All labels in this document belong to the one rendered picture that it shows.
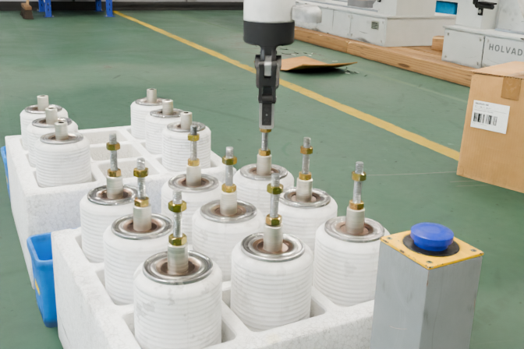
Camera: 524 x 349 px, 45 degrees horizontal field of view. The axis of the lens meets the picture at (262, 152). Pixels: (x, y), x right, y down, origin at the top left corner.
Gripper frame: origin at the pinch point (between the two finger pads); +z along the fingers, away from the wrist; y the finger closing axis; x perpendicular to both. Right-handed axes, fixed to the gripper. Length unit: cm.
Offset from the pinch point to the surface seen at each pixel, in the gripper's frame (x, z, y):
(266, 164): 0.1, 7.8, 0.8
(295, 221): 4.3, 11.1, 14.9
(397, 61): 73, 33, -266
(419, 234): 14.9, 1.8, 38.7
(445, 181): 50, 35, -71
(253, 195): -1.7, 11.6, 4.4
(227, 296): -4.3, 17.7, 23.7
